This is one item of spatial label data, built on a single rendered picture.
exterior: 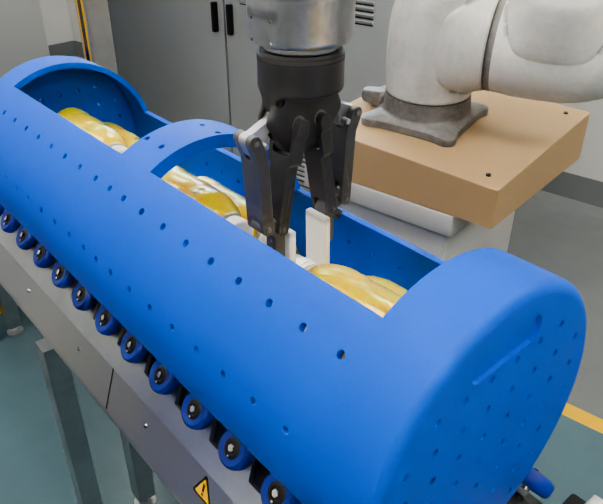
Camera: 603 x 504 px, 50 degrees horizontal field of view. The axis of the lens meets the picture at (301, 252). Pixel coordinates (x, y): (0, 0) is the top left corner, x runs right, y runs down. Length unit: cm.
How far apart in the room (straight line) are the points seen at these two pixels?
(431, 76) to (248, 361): 72
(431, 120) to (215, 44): 187
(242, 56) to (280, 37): 229
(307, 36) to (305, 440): 31
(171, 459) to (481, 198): 60
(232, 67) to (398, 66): 178
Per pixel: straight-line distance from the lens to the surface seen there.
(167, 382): 80
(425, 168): 109
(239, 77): 286
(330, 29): 53
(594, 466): 215
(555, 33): 107
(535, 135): 124
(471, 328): 46
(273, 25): 53
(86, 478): 173
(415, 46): 113
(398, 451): 45
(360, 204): 119
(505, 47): 110
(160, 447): 86
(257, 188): 57
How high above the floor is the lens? 150
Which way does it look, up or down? 31 degrees down
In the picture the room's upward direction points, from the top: straight up
